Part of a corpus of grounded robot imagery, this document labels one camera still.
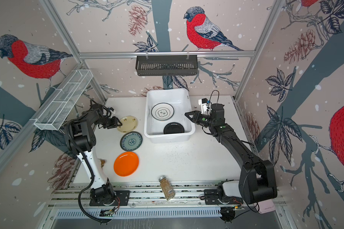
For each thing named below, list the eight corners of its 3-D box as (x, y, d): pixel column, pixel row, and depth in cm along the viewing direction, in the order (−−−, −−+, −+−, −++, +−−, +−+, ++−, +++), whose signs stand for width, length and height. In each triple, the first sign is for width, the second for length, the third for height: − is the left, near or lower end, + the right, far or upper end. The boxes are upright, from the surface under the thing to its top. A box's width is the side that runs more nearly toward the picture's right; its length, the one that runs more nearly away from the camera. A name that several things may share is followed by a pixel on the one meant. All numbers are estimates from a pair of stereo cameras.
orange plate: (111, 176, 82) (110, 175, 81) (118, 153, 92) (117, 151, 90) (136, 176, 82) (135, 175, 81) (140, 153, 92) (139, 151, 90)
